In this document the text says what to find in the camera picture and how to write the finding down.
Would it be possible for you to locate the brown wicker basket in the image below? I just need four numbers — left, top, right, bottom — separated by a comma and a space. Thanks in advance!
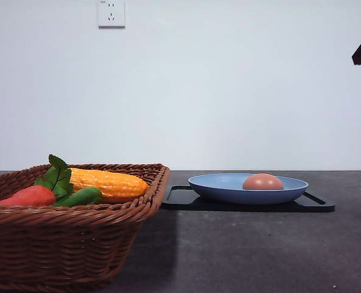
0, 164, 170, 292

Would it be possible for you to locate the green toy pepper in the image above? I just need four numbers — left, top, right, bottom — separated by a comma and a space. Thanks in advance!
53, 187, 103, 206

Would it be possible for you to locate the blue plate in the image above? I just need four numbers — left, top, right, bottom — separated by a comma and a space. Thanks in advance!
188, 173, 309, 205

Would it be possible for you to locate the black tray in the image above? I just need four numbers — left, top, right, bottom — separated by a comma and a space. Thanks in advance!
160, 186, 335, 212

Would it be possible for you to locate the yellow toy corn cob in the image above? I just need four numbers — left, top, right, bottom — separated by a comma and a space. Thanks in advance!
70, 168, 150, 197

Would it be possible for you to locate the white wall socket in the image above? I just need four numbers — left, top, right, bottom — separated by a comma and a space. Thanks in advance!
98, 0, 126, 29

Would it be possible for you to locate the red toy carrot with leaves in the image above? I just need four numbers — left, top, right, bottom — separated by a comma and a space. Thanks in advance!
0, 155, 74, 206

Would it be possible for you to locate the brown egg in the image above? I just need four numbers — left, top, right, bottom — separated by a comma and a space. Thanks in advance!
242, 173, 283, 190

